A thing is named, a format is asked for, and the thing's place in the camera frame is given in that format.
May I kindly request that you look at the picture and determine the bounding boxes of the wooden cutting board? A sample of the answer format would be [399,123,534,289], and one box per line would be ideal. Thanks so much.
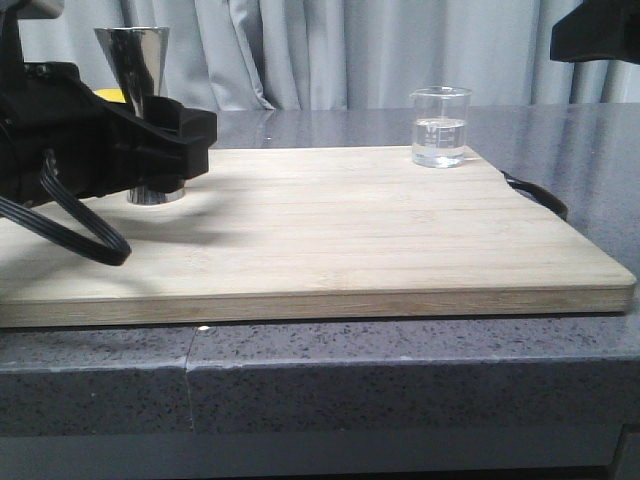
[1,146,636,327]

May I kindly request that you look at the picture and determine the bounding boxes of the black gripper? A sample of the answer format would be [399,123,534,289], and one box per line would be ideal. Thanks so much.
[1,63,217,205]
[550,0,639,63]

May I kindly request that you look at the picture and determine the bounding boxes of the yellow lemon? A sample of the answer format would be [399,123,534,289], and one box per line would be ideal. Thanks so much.
[94,88,126,103]

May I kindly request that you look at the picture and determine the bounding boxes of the steel double jigger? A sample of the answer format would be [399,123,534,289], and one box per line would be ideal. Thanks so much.
[94,26,188,206]

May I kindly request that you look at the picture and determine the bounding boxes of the black flat ribbon cable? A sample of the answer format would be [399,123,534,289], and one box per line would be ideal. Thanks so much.
[0,149,133,267]

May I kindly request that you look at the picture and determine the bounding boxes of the glass measuring beaker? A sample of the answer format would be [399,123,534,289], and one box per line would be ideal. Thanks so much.
[410,86,472,168]

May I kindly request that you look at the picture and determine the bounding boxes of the black board strap handle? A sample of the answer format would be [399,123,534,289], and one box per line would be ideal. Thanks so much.
[500,170,568,221]

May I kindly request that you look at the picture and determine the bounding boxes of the grey curtain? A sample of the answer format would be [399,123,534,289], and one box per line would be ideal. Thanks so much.
[20,1,639,111]

